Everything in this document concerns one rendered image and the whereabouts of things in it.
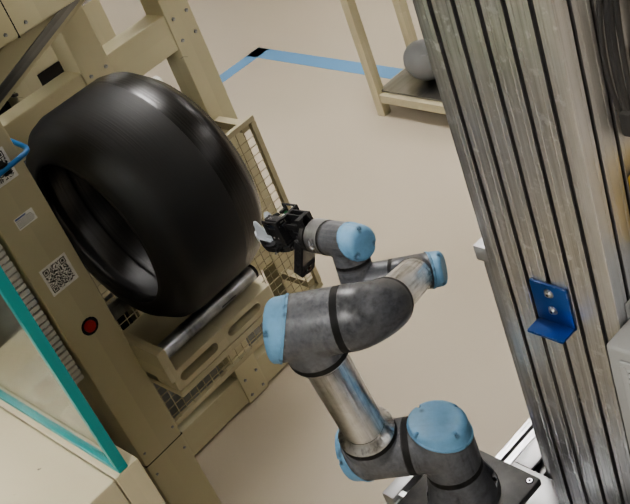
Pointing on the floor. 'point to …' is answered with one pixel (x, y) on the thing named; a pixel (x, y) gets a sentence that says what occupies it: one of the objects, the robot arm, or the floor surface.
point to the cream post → (169, 477)
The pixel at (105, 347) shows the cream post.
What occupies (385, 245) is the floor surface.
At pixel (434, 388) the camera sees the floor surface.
